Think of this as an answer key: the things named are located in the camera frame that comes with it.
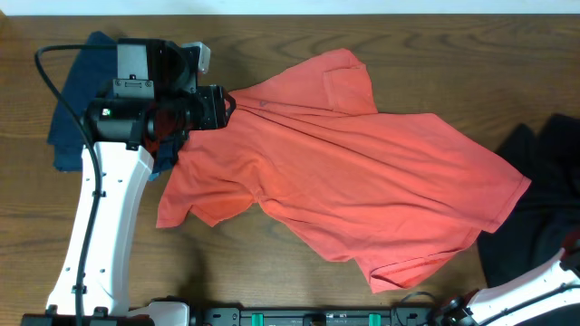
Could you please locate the orange polo shirt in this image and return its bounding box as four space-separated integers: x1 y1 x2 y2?
157 49 530 292

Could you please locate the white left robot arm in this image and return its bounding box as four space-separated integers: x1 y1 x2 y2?
22 38 236 326

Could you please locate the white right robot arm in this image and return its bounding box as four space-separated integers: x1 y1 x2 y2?
434 248 579 326

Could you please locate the folded navy blue garment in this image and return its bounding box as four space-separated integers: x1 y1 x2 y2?
47 50 179 177

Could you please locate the black garment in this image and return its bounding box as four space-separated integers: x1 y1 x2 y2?
478 114 579 287

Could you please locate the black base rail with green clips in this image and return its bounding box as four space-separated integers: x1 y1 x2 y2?
191 307 436 326

